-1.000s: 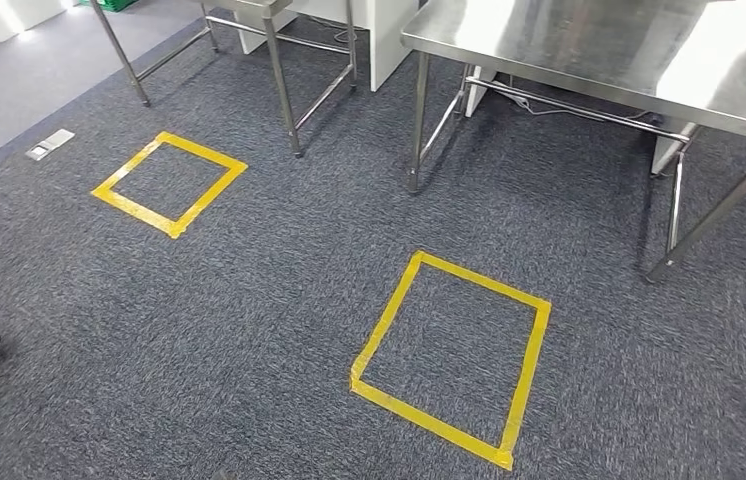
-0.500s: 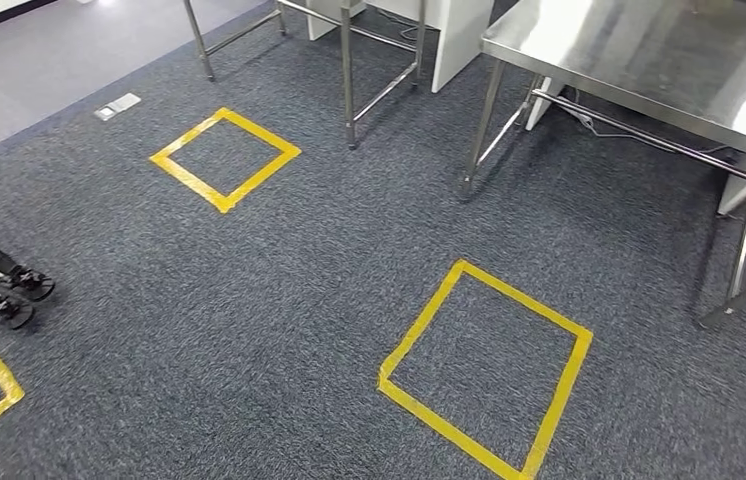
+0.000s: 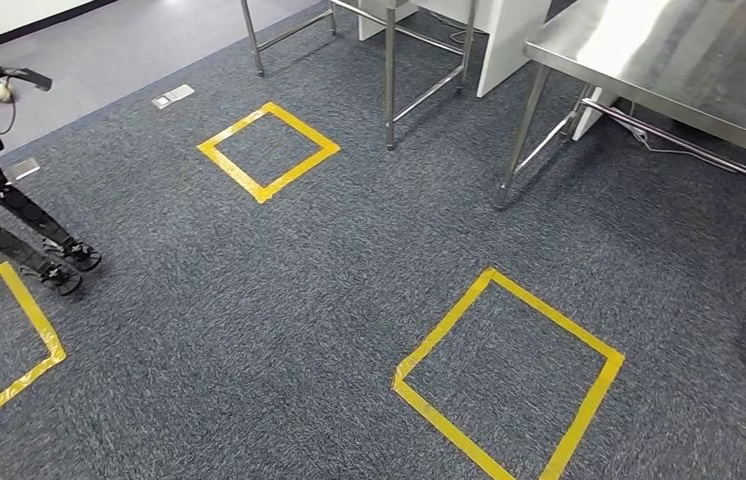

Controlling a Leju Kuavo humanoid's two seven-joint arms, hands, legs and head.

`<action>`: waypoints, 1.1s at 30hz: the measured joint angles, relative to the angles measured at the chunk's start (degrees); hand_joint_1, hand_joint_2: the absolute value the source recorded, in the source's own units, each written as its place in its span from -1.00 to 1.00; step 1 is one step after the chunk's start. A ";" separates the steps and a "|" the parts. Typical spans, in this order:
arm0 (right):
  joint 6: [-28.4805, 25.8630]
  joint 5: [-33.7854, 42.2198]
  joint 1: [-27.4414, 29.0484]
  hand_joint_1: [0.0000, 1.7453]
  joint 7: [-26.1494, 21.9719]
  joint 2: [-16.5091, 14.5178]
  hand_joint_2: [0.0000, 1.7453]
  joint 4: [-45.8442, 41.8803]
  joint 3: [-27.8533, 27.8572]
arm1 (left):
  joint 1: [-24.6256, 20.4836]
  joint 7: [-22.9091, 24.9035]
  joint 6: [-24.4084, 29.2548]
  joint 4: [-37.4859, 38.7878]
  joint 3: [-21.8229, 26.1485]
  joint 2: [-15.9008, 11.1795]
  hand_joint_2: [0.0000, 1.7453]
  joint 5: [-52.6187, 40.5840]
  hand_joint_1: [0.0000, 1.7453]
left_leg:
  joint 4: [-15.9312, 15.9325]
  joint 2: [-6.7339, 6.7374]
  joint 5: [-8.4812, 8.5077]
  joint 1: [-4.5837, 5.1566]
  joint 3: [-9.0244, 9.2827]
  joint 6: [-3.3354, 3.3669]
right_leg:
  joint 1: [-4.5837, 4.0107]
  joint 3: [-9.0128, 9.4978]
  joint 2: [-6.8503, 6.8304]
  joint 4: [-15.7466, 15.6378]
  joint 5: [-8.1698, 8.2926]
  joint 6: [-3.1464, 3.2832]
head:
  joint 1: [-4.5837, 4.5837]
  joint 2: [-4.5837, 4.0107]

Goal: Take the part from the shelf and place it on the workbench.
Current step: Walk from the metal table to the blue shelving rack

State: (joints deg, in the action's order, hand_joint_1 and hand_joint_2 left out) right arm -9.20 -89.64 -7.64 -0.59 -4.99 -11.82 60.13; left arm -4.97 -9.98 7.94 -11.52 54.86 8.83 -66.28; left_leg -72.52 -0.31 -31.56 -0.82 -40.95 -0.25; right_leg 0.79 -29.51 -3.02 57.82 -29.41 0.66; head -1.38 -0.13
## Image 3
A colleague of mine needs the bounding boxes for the yellow floor tape square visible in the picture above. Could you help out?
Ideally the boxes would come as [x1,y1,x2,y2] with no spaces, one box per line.
[0,260,68,446]
[196,100,342,205]
[391,266,627,480]

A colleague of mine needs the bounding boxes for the stainless steel table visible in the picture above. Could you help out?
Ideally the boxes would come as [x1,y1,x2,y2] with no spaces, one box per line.
[239,0,481,152]
[494,0,746,370]

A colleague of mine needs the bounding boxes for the silver floor socket plate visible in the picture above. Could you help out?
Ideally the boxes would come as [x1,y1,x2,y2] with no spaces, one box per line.
[150,83,197,111]
[6,156,42,182]

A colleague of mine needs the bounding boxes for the grey floor cable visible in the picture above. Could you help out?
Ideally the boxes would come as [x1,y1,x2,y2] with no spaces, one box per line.
[610,109,746,179]

